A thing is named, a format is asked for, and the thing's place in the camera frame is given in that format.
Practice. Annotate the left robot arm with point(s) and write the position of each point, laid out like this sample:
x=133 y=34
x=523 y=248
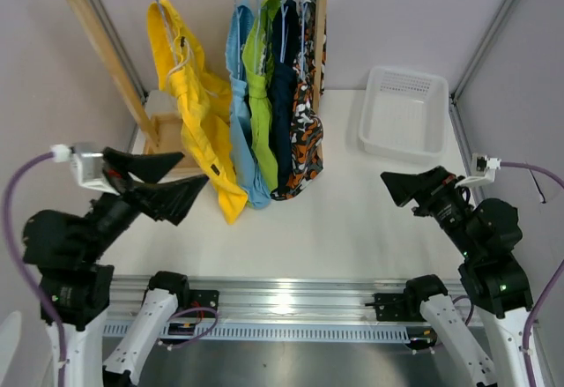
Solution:
x=75 y=287

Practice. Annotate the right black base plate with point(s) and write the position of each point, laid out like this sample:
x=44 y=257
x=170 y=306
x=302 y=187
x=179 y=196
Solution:
x=393 y=307

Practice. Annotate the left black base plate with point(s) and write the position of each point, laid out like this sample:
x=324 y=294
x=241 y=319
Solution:
x=201 y=298

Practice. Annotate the white plastic basket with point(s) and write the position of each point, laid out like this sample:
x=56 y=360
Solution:
x=404 y=115

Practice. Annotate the blue hanger of camouflage shorts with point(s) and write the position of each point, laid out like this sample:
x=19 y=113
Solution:
x=303 y=10

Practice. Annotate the white slotted cable duct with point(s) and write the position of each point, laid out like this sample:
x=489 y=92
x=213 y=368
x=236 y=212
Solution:
x=365 y=333

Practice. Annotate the light blue shorts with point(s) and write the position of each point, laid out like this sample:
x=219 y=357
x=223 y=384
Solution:
x=247 y=171

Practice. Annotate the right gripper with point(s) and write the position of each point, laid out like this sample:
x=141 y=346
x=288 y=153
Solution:
x=434 y=183

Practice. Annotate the blue hanger of yellow shorts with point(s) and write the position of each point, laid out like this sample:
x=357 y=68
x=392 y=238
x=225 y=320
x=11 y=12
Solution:
x=169 y=33

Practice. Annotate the yellow shorts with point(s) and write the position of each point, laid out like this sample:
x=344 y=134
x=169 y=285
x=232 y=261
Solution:
x=203 y=100

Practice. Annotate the lime green shorts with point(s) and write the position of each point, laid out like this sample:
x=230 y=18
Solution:
x=259 y=65

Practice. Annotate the blue hanger of light-blue shorts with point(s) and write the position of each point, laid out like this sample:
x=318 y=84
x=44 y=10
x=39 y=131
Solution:
x=234 y=48

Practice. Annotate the navy blue shorts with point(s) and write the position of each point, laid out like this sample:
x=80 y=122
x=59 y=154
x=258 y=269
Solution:
x=281 y=91

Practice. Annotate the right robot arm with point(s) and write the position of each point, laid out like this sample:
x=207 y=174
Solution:
x=495 y=283

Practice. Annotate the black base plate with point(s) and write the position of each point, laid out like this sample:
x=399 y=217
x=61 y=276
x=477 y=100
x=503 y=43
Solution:
x=201 y=298
x=393 y=307

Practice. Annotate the aluminium mounting rail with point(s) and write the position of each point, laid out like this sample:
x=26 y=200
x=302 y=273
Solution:
x=296 y=301

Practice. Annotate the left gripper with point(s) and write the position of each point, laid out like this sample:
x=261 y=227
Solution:
x=174 y=197

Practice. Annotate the orange camouflage shorts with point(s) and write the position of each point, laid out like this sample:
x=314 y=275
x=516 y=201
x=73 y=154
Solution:
x=306 y=128

